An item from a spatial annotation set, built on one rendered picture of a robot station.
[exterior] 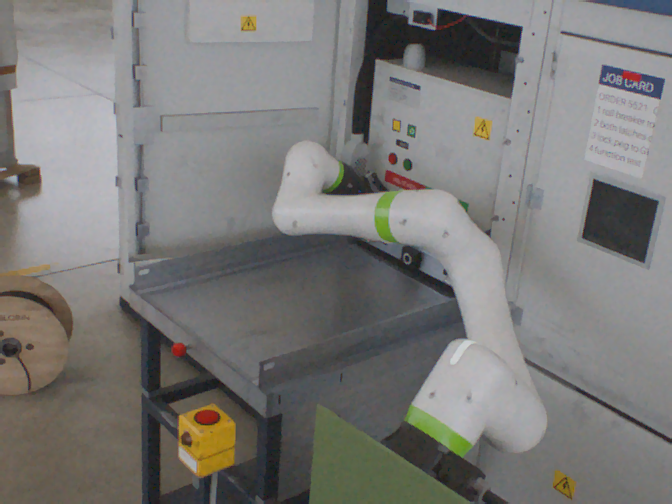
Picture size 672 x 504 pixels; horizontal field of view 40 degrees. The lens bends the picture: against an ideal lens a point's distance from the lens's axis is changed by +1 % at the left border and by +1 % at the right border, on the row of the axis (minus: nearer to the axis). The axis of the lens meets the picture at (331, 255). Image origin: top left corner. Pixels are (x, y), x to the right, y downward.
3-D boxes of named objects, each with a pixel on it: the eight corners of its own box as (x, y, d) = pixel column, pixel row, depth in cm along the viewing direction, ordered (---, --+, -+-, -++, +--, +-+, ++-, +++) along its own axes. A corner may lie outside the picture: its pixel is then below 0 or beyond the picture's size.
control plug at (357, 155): (347, 205, 255) (352, 145, 248) (336, 200, 258) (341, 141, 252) (368, 201, 260) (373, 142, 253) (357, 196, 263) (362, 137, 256)
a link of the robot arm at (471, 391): (483, 475, 161) (538, 385, 165) (439, 440, 152) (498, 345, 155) (433, 444, 171) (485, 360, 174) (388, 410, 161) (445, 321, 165)
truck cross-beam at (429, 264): (484, 303, 235) (488, 282, 232) (351, 234, 272) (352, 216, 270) (497, 299, 238) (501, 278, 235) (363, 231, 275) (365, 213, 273)
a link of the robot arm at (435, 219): (463, 261, 188) (484, 212, 192) (432, 228, 180) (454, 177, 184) (396, 256, 201) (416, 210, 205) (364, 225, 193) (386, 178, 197)
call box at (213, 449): (198, 480, 171) (199, 434, 167) (177, 458, 176) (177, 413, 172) (234, 465, 175) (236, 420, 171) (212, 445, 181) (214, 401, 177)
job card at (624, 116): (642, 181, 185) (665, 78, 177) (581, 161, 196) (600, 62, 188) (644, 180, 186) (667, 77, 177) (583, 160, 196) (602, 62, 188)
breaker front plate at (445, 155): (479, 284, 235) (507, 102, 216) (358, 223, 269) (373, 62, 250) (483, 282, 236) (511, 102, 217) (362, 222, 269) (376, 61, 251)
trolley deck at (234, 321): (266, 419, 192) (267, 394, 190) (129, 305, 236) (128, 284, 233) (483, 339, 233) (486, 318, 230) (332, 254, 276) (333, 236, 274)
